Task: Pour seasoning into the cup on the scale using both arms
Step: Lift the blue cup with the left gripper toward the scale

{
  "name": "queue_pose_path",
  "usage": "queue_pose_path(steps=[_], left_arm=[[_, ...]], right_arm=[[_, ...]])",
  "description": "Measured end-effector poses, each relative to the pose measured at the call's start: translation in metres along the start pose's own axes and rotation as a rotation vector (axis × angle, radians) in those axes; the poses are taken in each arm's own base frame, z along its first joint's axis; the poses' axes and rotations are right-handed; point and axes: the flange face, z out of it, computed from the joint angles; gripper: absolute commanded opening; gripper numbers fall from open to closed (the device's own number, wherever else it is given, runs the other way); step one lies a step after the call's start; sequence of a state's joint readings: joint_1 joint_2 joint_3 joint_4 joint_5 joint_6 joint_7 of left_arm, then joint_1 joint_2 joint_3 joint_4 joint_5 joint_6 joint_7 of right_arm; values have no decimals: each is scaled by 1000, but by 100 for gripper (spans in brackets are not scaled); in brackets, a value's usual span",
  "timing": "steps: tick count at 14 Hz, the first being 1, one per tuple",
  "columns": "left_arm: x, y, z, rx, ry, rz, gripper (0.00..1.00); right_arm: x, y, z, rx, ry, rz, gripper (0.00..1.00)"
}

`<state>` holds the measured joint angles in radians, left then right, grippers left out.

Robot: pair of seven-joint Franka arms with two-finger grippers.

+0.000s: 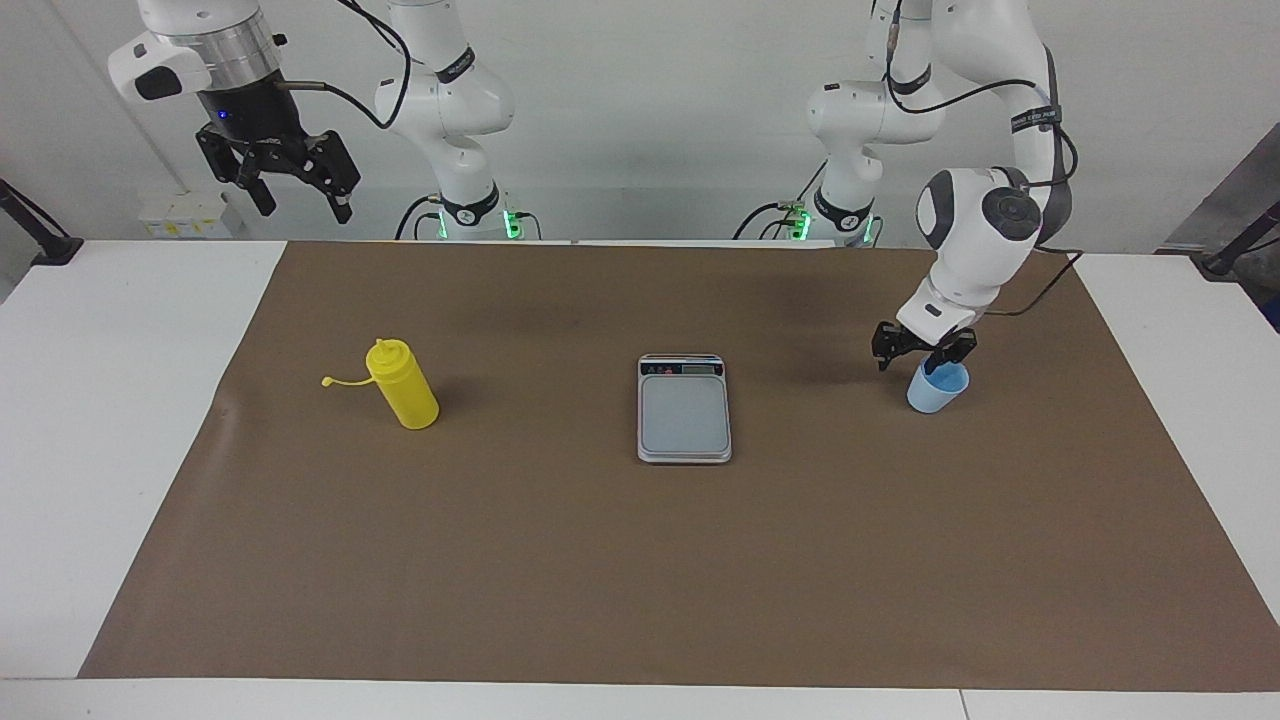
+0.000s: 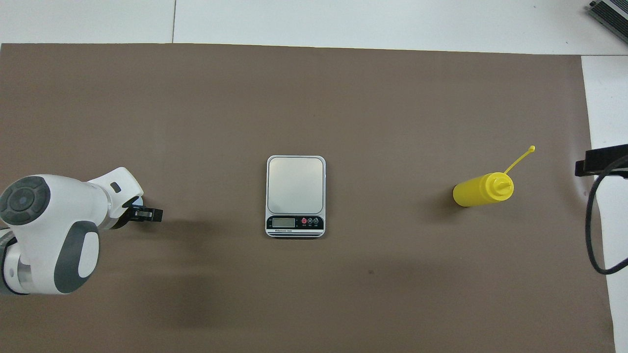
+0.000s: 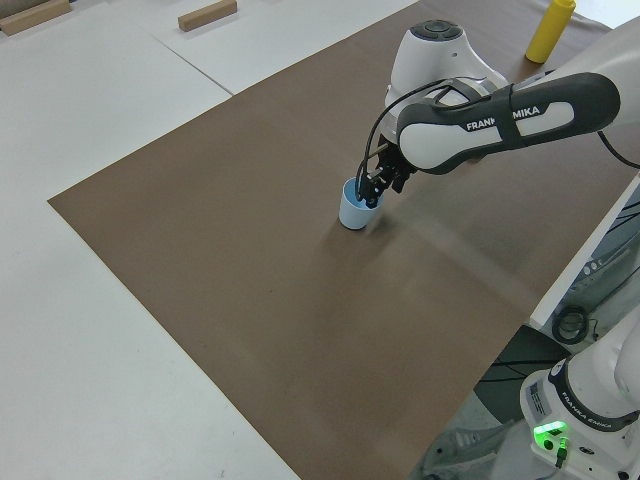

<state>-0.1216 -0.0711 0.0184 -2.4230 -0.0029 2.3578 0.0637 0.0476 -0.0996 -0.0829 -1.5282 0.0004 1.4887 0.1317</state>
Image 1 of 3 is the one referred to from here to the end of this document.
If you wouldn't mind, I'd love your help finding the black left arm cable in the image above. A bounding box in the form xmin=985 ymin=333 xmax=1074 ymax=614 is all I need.
xmin=880 ymin=0 xmax=1087 ymax=319

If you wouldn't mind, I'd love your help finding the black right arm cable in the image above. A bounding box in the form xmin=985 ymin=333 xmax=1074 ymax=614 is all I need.
xmin=275 ymin=0 xmax=415 ymax=131

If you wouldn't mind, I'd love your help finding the black clamp stand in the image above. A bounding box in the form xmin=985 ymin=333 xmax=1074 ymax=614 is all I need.
xmin=1190 ymin=200 xmax=1280 ymax=279
xmin=0 ymin=178 xmax=85 ymax=267

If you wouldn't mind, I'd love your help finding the silver digital kitchen scale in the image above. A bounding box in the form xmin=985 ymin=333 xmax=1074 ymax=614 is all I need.
xmin=637 ymin=353 xmax=733 ymax=465

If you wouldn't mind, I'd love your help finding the yellow squeeze bottle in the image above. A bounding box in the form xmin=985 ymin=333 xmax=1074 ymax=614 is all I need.
xmin=321 ymin=338 xmax=441 ymax=431

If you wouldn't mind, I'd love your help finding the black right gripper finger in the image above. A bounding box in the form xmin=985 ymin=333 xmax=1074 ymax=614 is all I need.
xmin=194 ymin=128 xmax=278 ymax=219
xmin=296 ymin=128 xmax=362 ymax=226

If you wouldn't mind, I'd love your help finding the brown paper table mat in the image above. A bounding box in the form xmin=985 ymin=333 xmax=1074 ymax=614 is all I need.
xmin=78 ymin=240 xmax=1280 ymax=693

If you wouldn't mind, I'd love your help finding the black base cable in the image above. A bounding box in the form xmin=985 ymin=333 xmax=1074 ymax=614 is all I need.
xmin=394 ymin=193 xmax=446 ymax=242
xmin=732 ymin=160 xmax=831 ymax=242

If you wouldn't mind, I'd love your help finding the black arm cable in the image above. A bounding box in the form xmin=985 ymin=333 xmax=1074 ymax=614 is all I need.
xmin=275 ymin=0 xmax=415 ymax=131
xmin=880 ymin=0 xmax=1087 ymax=319

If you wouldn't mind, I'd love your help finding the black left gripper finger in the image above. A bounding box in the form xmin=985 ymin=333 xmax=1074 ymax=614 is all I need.
xmin=923 ymin=338 xmax=978 ymax=379
xmin=871 ymin=321 xmax=909 ymax=374

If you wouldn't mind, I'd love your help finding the light blue plastic cup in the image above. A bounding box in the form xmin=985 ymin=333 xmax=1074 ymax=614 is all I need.
xmin=906 ymin=358 xmax=970 ymax=416

